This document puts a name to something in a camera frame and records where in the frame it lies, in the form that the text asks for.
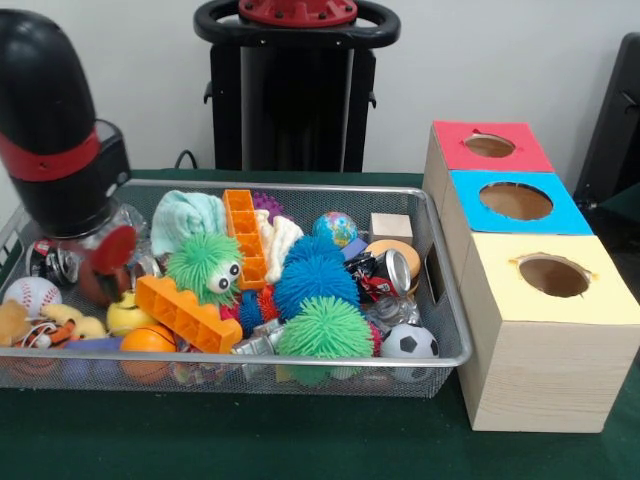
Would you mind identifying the green spiky rubber ball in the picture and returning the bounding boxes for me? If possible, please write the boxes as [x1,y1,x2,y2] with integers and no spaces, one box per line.
[164,230,245,307]
[277,295,375,360]

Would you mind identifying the yellow smiley face ball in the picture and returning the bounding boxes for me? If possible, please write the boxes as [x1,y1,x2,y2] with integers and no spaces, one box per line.
[105,292,159,337]

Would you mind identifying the black and white soccer ball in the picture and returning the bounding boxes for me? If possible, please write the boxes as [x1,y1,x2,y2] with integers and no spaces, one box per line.
[382,323,441,382]

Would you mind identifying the red and blue spiky toy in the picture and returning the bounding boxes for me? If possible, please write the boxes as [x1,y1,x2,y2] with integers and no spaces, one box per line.
[219,287,281,331]

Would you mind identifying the light teal cloth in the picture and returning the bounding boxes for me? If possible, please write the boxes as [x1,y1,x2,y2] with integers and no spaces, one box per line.
[149,189,229,259]

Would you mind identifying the dark green table cloth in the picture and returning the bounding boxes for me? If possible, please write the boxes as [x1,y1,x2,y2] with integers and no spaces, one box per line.
[0,168,640,480]
[589,182,640,241]

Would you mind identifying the purple spiky ball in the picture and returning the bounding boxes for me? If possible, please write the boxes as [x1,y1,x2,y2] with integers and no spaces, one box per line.
[251,192,281,224]

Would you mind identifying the wooden box with three holes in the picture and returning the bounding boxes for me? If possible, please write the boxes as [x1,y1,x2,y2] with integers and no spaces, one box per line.
[422,119,640,434]

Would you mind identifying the white baseball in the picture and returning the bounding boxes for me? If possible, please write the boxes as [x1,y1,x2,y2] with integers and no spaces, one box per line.
[2,277,64,319]

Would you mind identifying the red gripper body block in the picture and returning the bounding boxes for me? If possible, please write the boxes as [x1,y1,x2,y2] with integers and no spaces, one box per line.
[92,224,138,274]

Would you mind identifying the shallow metal mesh bin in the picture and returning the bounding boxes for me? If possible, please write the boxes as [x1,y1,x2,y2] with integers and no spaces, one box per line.
[0,177,475,399]

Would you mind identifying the black pedestal with red base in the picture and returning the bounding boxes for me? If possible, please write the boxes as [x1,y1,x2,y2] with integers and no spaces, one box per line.
[193,0,401,174]

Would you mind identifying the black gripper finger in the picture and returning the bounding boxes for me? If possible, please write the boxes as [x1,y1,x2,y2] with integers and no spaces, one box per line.
[112,269,133,302]
[96,269,115,307]

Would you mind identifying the orange toy building brick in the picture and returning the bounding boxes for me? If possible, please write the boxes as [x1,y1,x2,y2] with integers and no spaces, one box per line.
[134,274,245,355]
[222,188,269,291]

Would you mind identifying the blue spiky rubber ball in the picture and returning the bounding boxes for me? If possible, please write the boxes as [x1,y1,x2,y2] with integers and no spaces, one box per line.
[273,234,361,321]

